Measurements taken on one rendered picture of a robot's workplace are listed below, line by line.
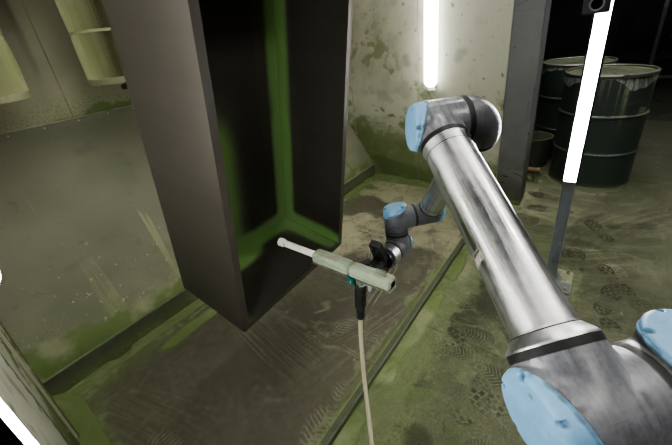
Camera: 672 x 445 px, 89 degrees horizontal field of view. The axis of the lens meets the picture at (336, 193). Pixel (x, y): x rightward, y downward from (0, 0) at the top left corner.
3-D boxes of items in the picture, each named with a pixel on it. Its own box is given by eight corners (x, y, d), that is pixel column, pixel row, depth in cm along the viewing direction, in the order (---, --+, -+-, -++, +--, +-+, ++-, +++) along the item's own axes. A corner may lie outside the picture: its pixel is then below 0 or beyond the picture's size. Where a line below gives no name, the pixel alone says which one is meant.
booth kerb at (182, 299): (57, 402, 149) (42, 383, 144) (55, 400, 150) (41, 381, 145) (375, 176, 336) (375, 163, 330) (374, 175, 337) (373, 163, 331)
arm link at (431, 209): (507, 78, 84) (433, 202, 144) (460, 85, 83) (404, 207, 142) (529, 113, 79) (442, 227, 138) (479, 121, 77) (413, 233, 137)
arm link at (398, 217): (406, 198, 138) (408, 226, 142) (378, 203, 137) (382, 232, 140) (415, 205, 129) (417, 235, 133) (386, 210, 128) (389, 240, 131)
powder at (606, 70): (561, 70, 289) (562, 68, 289) (642, 65, 268) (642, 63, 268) (573, 80, 245) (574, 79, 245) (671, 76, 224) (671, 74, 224)
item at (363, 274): (394, 327, 115) (397, 270, 106) (388, 336, 111) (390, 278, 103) (288, 279, 141) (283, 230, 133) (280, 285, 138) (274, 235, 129)
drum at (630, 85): (543, 163, 328) (559, 66, 290) (617, 166, 306) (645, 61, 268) (551, 189, 280) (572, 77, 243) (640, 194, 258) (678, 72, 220)
